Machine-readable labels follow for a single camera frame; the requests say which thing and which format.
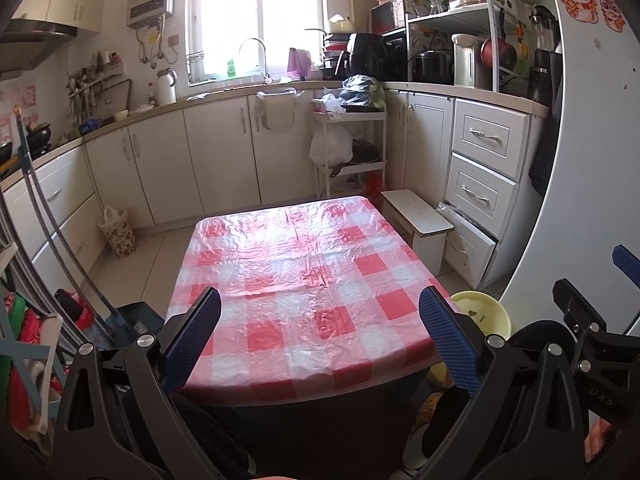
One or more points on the white refrigerator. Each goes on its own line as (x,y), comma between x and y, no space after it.
(590,135)

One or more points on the floral shopping bag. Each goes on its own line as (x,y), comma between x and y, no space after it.
(119,232)

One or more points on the white step stool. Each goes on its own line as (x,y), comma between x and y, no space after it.
(415,220)

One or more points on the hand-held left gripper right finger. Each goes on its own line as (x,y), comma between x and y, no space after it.
(447,340)

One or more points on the black rice cooker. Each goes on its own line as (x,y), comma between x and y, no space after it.
(432,67)

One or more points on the black hanging cloth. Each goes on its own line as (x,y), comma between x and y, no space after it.
(545,150)

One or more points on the pink wall poster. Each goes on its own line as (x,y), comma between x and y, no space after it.
(20,110)

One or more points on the white cabinet bag holder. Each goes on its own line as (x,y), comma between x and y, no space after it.
(275,110)

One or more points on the purple cloth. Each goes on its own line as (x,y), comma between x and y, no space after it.
(300,62)

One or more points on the red fabric bag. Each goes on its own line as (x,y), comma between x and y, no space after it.
(27,360)

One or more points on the green dish soap bottle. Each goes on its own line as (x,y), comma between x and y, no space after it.
(231,68)

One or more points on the chrome sink faucet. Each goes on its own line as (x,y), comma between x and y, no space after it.
(257,55)

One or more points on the red pan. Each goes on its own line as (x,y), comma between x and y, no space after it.
(497,52)

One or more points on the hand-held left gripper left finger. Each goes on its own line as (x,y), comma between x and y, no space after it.
(192,332)

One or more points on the white storage rack cart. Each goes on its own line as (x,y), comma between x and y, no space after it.
(350,115)

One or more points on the black frying pan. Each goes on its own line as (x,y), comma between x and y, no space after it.
(362,152)

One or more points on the wall utensil rack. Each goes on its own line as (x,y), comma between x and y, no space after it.
(92,85)

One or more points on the small black bag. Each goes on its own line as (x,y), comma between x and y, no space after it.
(66,305)

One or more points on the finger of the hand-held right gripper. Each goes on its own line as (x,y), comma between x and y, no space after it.
(627,262)
(575,305)

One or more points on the black microwave oven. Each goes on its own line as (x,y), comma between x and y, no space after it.
(397,55)

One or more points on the blender jug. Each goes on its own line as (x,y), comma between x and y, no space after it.
(544,27)

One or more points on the range hood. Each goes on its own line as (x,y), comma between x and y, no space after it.
(30,45)

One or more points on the white countertop shelf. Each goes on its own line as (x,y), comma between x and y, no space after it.
(450,15)

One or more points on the red box in rack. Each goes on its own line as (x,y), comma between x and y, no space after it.
(376,183)

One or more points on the white cabinet drawer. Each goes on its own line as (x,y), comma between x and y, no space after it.
(480,192)
(467,250)
(490,135)

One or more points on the yellow trash bin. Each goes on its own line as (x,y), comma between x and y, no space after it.
(480,310)

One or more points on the kitchen window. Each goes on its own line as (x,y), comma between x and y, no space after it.
(255,10)

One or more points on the dark cutting board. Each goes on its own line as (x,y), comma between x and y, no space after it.
(114,100)

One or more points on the white kitchen base cabinets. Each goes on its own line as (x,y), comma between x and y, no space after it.
(215,150)

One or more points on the black air fryer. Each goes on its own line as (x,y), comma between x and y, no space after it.
(367,55)

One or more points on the white electric water boiler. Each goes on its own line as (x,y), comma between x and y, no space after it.
(465,60)

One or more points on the black cooking pot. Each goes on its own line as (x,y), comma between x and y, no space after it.
(39,137)

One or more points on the blue dustpan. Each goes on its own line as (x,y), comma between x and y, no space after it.
(135,322)

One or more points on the white thermos jug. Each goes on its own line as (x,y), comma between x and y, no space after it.
(166,87)

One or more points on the white hanging plastic bag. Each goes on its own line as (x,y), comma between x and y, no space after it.
(330,145)

